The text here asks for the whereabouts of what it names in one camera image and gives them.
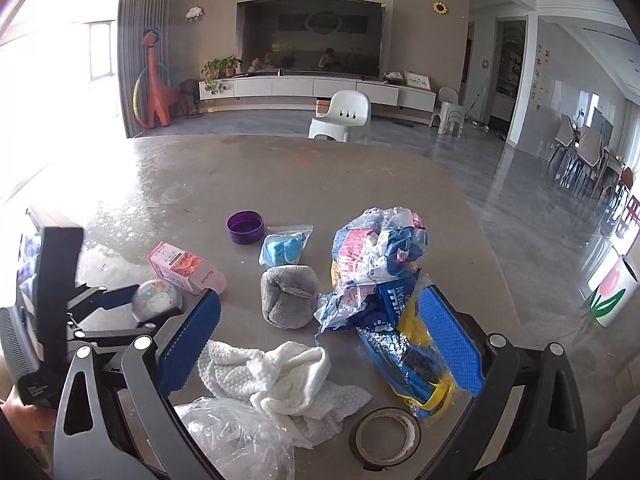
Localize clear plastic bag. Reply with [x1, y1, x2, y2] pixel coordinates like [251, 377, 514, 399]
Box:
[175, 396, 296, 480]

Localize white television cabinet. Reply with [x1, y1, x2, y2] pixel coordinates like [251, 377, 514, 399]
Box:
[198, 74, 437, 113]

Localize purple plastic cap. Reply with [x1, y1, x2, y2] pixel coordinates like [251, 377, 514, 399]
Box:
[226, 210, 266, 246]

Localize grey dining chair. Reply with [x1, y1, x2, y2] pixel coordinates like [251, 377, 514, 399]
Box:
[549, 114, 576, 176]
[570, 127, 606, 196]

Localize orange dinosaur toy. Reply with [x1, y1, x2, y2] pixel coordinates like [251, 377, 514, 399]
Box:
[136, 27, 182, 130]

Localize grey balled cloth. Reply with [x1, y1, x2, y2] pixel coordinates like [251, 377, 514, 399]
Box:
[260, 264, 321, 330]

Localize person's left hand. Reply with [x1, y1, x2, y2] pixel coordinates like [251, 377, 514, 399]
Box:
[0, 385, 58, 438]

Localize large flat television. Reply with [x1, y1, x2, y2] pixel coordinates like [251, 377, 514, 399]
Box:
[236, 0, 388, 80]

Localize crumpled printed plastic bag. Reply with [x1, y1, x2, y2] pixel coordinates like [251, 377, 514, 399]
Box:
[314, 206, 431, 333]

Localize grey curtain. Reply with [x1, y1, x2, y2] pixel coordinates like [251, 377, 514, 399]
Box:
[117, 0, 151, 138]

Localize green potted plant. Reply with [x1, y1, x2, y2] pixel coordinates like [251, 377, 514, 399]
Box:
[201, 55, 243, 95]

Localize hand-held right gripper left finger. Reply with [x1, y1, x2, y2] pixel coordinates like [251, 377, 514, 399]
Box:
[52, 290, 223, 480]

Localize blue clay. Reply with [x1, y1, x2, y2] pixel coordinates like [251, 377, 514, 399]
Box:
[258, 225, 313, 267]

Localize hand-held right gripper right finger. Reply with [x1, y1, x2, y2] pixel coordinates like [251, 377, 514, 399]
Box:
[417, 284, 588, 480]

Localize white plastic chair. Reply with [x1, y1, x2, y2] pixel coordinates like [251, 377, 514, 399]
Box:
[307, 89, 372, 145]

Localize pink cardboard box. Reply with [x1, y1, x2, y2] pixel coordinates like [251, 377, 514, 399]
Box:
[147, 241, 227, 295]

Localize stacked white child stools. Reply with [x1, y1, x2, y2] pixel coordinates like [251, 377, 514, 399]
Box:
[431, 86, 466, 136]

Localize red child chair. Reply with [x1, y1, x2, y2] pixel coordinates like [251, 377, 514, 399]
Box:
[612, 195, 640, 241]

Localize small clear toy globe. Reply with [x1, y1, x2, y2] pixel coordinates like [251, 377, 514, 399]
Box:
[131, 280, 185, 325]

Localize white textured cloth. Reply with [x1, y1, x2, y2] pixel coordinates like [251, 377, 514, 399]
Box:
[197, 340, 373, 448]

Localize white tulip print bin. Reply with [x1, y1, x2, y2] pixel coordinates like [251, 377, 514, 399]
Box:
[587, 255, 640, 328]

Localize dark round stand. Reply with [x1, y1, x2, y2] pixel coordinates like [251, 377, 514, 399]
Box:
[179, 78, 201, 118]

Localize blue yellow snack packet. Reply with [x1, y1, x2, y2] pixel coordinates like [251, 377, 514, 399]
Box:
[356, 287, 457, 420]

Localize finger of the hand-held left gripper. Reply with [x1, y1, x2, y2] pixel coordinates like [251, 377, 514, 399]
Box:
[67, 307, 188, 347]
[65, 282, 143, 322]

